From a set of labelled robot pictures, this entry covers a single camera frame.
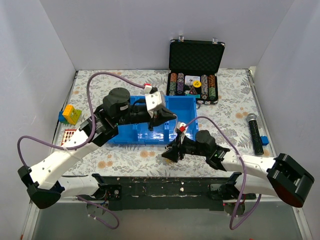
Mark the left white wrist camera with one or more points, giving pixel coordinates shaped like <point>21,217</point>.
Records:
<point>154,99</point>

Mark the small blue toy brick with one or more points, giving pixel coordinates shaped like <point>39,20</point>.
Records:
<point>264,140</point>

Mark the red white toy block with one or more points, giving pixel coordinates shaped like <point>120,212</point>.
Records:
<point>68,133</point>

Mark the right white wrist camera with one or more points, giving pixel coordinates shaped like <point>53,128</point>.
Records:
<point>181,129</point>

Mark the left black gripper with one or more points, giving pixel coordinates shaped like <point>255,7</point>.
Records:
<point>155,117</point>

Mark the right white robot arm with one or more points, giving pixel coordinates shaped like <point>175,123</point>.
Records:
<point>280,177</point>

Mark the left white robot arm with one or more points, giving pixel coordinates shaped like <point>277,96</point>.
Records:
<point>45,181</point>

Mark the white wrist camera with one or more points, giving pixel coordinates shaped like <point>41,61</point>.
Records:
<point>181,129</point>
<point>154,99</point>

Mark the colourful toy brick stack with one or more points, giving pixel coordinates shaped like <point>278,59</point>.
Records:
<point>70,115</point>

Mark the black poker chip case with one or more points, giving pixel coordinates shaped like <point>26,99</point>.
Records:
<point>193,67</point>

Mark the black handheld microphone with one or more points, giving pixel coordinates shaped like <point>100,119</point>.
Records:
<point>255,135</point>

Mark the blue plastic divided bin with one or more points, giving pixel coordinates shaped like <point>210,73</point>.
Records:
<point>177,109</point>

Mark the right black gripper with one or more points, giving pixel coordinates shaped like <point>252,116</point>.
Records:
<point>179,146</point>

